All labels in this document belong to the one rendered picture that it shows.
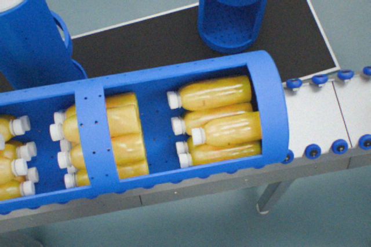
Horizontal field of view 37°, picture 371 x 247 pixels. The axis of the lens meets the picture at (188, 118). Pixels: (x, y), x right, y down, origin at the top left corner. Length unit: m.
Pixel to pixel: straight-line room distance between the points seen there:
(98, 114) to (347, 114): 0.73
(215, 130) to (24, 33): 0.73
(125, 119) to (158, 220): 1.19
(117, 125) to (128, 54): 1.25
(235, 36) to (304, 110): 1.01
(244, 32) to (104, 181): 1.43
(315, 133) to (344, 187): 0.99
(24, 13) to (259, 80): 0.76
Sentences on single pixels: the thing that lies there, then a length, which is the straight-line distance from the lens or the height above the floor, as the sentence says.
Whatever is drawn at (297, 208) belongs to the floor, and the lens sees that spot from 2.46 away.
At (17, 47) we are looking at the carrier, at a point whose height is 0.83.
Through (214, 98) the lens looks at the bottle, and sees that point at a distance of 1.34.
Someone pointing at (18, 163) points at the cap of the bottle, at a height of 1.13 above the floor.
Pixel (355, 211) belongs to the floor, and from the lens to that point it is 2.52.
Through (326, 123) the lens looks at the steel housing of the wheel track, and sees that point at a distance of 1.58.
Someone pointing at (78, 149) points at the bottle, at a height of 1.14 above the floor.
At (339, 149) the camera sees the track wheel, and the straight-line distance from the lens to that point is 1.53.
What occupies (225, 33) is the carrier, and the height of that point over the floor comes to 0.16.
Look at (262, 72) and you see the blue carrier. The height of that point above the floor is 1.23.
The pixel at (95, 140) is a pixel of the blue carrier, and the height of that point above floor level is 1.22.
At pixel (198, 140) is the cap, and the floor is 1.13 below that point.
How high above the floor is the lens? 2.37
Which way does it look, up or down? 70 degrees down
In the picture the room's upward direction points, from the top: 1 degrees clockwise
